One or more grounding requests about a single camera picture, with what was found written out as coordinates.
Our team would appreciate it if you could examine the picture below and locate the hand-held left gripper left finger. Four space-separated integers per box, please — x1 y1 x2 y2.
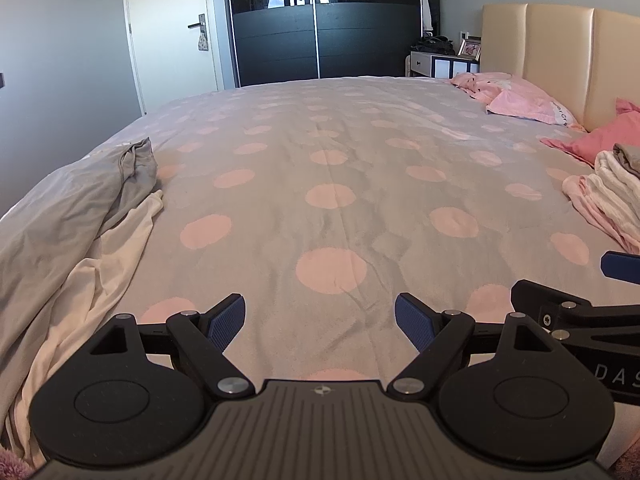
87 294 251 401

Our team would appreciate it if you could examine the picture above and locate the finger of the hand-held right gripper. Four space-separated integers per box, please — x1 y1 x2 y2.
510 279 640 345
601 251 640 283

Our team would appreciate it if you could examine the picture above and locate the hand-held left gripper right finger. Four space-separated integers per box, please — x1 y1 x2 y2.
389 292 567 401

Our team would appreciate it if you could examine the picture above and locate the grey shirt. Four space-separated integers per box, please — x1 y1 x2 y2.
0 137 159 386

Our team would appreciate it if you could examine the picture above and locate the pink folded garment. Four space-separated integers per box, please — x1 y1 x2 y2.
562 174 640 255

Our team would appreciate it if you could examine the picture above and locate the grey folded garment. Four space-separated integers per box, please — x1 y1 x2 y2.
613 143 640 178

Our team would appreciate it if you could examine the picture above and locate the dark pink pillow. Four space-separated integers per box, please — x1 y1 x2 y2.
540 99 640 168

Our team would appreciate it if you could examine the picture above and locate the grey pink-dotted bed cover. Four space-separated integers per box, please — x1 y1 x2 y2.
0 74 640 466

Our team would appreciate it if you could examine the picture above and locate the light pink pillow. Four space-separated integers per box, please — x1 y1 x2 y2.
487 77 586 133

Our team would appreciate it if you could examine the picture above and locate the pink black-spotted pillow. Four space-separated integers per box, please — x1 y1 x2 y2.
450 71 513 103

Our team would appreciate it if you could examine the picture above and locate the beige padded headboard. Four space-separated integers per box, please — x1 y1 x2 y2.
480 2 640 133

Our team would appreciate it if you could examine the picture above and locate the black white nightstand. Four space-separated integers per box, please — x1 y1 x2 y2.
404 50 482 79

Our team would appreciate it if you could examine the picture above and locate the purple fleece clothing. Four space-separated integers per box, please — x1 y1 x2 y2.
0 447 32 480

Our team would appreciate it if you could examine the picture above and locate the dark bag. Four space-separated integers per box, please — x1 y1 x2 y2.
411 32 457 56

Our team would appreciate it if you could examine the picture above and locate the white door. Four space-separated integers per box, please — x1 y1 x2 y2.
122 0 226 116

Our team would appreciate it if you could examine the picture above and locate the black wardrobe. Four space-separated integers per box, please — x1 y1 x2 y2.
222 0 441 88

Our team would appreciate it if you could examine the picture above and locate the photo frame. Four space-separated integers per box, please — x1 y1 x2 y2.
457 36 482 61

